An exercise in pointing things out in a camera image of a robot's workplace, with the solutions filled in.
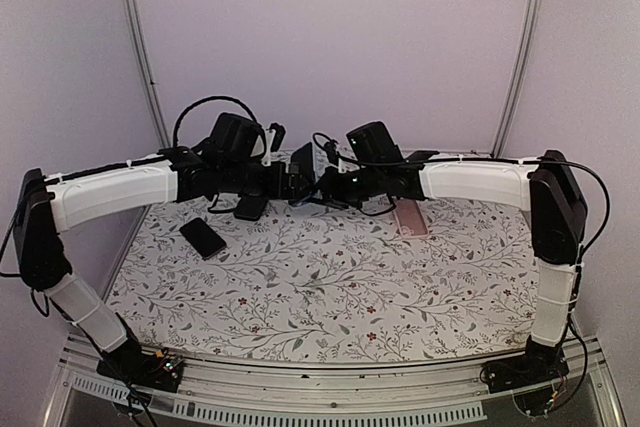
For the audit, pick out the left aluminium frame post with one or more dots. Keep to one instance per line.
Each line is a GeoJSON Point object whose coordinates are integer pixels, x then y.
{"type": "Point", "coordinates": [144, 67]}

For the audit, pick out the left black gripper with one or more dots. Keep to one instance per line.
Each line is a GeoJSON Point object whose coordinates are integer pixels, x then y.
{"type": "Point", "coordinates": [278, 189]}

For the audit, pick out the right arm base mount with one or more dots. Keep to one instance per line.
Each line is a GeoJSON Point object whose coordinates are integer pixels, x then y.
{"type": "Point", "coordinates": [521, 371]}

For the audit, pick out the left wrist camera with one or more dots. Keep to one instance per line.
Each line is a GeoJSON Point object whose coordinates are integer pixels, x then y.
{"type": "Point", "coordinates": [274, 136]}

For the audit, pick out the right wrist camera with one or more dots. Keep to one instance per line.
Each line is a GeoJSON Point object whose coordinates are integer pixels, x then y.
{"type": "Point", "coordinates": [336, 163]}

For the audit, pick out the black phone white case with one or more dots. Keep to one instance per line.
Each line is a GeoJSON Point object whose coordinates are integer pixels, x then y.
{"type": "Point", "coordinates": [305, 198]}

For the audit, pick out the pink phone case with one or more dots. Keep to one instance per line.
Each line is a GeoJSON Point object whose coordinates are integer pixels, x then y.
{"type": "Point", "coordinates": [410, 220]}

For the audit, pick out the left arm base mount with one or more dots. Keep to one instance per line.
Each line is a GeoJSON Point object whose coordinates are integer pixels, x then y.
{"type": "Point", "coordinates": [159, 370]}

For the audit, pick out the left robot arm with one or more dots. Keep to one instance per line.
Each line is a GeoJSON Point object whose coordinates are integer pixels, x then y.
{"type": "Point", "coordinates": [50, 207]}

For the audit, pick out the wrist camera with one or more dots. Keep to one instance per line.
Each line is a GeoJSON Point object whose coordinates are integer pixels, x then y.
{"type": "Point", "coordinates": [274, 136]}
{"type": "Point", "coordinates": [336, 163]}

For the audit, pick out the right aluminium frame post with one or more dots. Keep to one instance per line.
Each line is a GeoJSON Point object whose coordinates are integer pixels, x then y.
{"type": "Point", "coordinates": [516, 83]}

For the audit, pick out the aluminium frame post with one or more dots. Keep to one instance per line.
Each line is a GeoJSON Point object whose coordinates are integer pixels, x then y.
{"type": "Point", "coordinates": [144, 67]}
{"type": "Point", "coordinates": [516, 83]}

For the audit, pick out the front aluminium rail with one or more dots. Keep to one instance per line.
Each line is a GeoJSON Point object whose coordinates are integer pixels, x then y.
{"type": "Point", "coordinates": [218, 391]}

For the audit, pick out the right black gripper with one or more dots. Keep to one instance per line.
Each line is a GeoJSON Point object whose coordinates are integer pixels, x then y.
{"type": "Point", "coordinates": [329, 191]}

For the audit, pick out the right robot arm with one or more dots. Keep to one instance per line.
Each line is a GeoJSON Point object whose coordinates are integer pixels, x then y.
{"type": "Point", "coordinates": [544, 187]}

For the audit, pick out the floral patterned table mat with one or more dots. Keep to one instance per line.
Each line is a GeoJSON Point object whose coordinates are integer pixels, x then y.
{"type": "Point", "coordinates": [311, 284]}

